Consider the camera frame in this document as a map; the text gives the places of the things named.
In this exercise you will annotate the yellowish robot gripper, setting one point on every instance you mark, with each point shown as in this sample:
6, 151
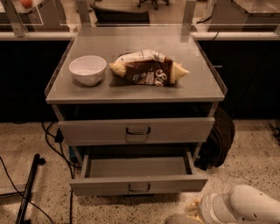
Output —
207, 206

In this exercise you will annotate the grey drawer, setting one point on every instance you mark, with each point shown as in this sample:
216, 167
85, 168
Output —
136, 131
132, 176

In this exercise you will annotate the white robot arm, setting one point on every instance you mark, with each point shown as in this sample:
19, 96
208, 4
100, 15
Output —
242, 204

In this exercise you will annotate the grey top drawer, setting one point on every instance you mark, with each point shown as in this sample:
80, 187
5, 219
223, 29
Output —
136, 131

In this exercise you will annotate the grey metal drawer cabinet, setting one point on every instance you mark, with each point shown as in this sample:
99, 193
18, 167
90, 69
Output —
202, 84

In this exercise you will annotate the black backpack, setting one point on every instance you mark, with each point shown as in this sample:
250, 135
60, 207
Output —
214, 150

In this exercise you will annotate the brown and white snack bag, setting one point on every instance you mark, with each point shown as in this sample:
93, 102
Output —
148, 67

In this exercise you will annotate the white ceramic bowl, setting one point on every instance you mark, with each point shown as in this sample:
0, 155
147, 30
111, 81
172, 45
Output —
88, 70

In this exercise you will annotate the black office chair base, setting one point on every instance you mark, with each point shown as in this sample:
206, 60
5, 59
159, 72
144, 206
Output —
154, 3

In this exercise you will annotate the orange ball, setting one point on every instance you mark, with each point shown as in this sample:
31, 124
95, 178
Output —
26, 3

